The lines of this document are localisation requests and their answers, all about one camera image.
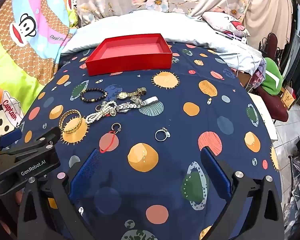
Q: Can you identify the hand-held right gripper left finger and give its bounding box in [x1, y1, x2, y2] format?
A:
[16, 148, 102, 240]

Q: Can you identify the red cardboard box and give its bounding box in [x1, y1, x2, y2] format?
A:
[85, 33, 173, 77]

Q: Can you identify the green cloth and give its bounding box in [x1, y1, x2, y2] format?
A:
[261, 57, 285, 96]

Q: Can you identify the black bead bracelet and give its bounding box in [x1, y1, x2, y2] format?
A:
[80, 87, 108, 104]

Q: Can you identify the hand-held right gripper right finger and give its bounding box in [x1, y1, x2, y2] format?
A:
[200, 147, 286, 240]

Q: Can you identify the pink plush pillow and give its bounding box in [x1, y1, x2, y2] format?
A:
[202, 11, 251, 41]

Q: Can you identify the cartoon monkey blanket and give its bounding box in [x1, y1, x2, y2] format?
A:
[0, 0, 78, 142]

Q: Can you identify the white board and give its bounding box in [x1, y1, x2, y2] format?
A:
[247, 92, 278, 141]

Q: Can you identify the silver watch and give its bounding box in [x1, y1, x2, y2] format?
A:
[116, 96, 158, 115]

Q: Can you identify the dark red chair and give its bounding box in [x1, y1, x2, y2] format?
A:
[254, 33, 290, 122]

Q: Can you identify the pearl bracelet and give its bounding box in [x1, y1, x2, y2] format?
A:
[85, 101, 118, 125]

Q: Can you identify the grey floral cloth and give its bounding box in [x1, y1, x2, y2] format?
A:
[76, 0, 255, 28]

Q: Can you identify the silver ring with stone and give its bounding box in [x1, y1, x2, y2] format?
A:
[155, 127, 171, 141]

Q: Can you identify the gold bangle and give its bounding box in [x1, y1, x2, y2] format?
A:
[59, 109, 83, 134]

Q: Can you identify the navy planet-print blanket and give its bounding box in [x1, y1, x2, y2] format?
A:
[16, 41, 282, 240]

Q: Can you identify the small gold chain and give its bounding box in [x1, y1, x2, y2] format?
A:
[115, 87, 147, 101]

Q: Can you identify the beige curtain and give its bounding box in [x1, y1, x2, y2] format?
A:
[242, 0, 295, 52]

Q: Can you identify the light blue quilt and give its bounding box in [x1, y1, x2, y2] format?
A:
[61, 11, 263, 76]

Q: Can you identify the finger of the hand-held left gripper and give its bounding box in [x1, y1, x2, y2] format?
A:
[5, 127, 61, 161]
[0, 129, 23, 157]

